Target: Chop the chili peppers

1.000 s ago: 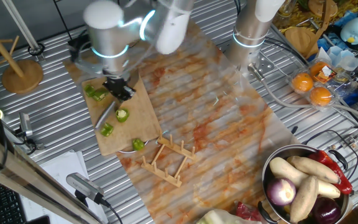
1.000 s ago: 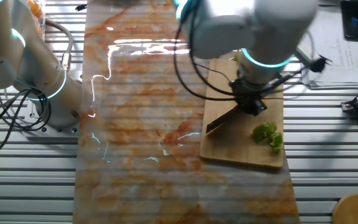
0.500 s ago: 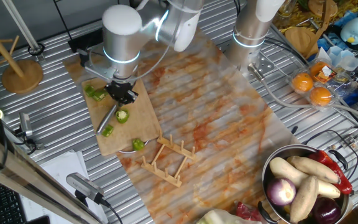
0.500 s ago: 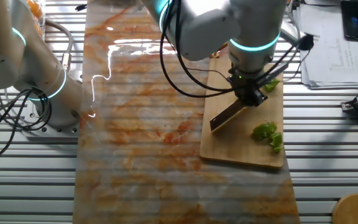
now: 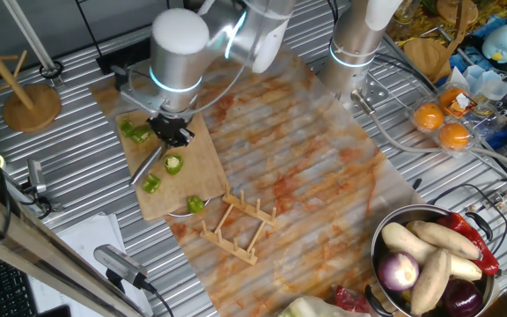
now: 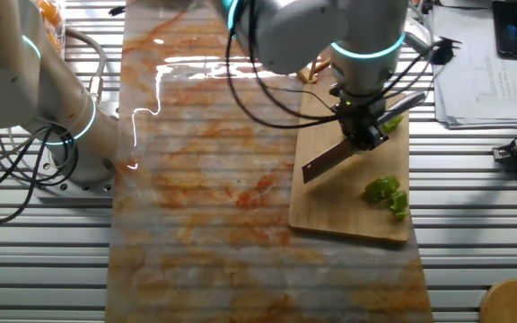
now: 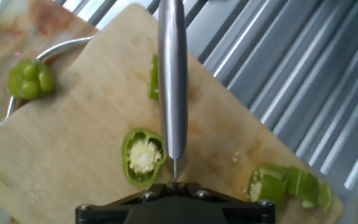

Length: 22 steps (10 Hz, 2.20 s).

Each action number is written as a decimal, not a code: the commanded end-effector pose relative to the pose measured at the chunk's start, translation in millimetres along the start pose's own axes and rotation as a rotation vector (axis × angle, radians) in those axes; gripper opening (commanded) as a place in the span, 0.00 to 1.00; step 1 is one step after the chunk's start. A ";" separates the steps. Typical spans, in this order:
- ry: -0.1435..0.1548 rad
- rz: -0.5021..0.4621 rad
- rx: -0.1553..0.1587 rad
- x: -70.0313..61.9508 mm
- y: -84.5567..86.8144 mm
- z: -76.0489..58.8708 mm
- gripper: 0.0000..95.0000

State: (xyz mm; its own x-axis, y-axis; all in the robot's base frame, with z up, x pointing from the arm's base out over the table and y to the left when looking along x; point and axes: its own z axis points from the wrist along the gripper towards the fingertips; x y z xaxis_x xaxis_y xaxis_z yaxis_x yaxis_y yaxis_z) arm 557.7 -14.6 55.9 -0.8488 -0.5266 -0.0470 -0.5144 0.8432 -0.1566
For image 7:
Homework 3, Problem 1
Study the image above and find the green chili pepper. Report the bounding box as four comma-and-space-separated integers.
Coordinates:
247, 164, 289, 210

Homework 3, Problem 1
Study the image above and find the small green chili piece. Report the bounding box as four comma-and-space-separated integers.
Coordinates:
7, 58, 56, 101

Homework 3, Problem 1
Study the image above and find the green chili ring slice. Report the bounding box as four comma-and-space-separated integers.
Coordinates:
122, 128, 168, 189

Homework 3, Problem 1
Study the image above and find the wooden cutting board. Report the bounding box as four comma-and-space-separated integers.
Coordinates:
0, 2, 344, 224

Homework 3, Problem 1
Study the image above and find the thin green chili slice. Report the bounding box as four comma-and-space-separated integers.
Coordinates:
317, 182, 334, 213

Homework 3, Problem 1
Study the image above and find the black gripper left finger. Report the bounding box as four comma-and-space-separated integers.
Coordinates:
75, 183, 175, 224

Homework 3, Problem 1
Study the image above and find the steel cleaver knife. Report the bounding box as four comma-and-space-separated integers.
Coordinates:
157, 0, 188, 184

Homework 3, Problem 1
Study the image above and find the green chili chunk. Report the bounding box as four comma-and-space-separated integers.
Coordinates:
286, 167, 320, 209
147, 54, 160, 101

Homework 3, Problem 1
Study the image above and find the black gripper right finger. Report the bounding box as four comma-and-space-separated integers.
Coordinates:
176, 183, 275, 224

